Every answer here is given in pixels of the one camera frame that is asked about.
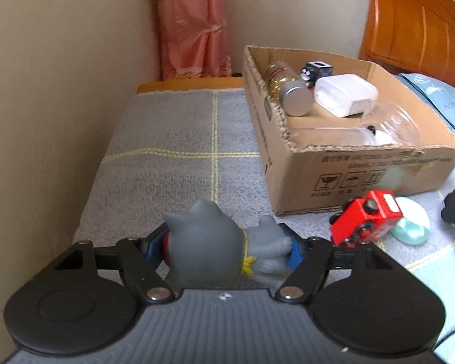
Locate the small white black figurine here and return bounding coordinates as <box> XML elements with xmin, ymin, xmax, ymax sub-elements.
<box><xmin>366</xmin><ymin>124</ymin><xmax>398</xmax><ymax>146</ymax></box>

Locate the grey cat figurine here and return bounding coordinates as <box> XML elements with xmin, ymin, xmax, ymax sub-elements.
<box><xmin>162</xmin><ymin>199</ymin><xmax>293</xmax><ymax>293</ymax></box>

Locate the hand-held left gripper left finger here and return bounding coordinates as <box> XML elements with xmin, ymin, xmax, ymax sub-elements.
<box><xmin>55</xmin><ymin>222</ymin><xmax>176</xmax><ymax>305</ymax></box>

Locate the pink curtain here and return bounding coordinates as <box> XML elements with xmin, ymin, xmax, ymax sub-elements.
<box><xmin>153</xmin><ymin>0</ymin><xmax>233</xmax><ymax>81</ymax></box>

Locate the clear plastic jar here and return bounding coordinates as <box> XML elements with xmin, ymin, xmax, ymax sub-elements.
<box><xmin>291</xmin><ymin>126</ymin><xmax>380</xmax><ymax>149</ymax></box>

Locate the blue floral pillow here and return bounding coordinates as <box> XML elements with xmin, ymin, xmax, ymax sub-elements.
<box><xmin>396</xmin><ymin>72</ymin><xmax>455</xmax><ymax>134</ymax></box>

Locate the cardboard box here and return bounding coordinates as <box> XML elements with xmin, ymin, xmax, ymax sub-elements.
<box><xmin>242</xmin><ymin>45</ymin><xmax>455</xmax><ymax>217</ymax></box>

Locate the glass bottle with gold flakes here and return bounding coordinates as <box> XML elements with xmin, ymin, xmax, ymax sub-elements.
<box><xmin>264</xmin><ymin>61</ymin><xmax>315</xmax><ymax>117</ymax></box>

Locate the pale green rounded object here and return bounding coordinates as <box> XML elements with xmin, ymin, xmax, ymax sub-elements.
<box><xmin>390</xmin><ymin>196</ymin><xmax>431</xmax><ymax>245</ymax></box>

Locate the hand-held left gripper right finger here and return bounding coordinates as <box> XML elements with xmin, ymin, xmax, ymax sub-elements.
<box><xmin>275</xmin><ymin>223</ymin><xmax>390</xmax><ymax>305</ymax></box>

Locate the clear square plastic container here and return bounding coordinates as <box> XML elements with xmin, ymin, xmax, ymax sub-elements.
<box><xmin>359</xmin><ymin>100</ymin><xmax>422</xmax><ymax>147</ymax></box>

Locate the black cube toy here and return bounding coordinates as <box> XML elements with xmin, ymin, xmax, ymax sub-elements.
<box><xmin>300</xmin><ymin>61</ymin><xmax>334</xmax><ymax>89</ymax></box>

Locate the checked teal grey blanket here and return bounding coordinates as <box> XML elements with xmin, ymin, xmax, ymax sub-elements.
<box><xmin>71</xmin><ymin>87</ymin><xmax>455</xmax><ymax>364</ymax></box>

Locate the wooden headboard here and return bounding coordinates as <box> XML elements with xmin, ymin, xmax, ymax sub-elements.
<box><xmin>358</xmin><ymin>0</ymin><xmax>455</xmax><ymax>89</ymax></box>

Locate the red toy truck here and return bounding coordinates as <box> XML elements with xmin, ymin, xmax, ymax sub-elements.
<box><xmin>329</xmin><ymin>190</ymin><xmax>403</xmax><ymax>250</ymax></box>

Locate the white plastic container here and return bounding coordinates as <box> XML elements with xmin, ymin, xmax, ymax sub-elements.
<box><xmin>313</xmin><ymin>74</ymin><xmax>379</xmax><ymax>118</ymax></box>

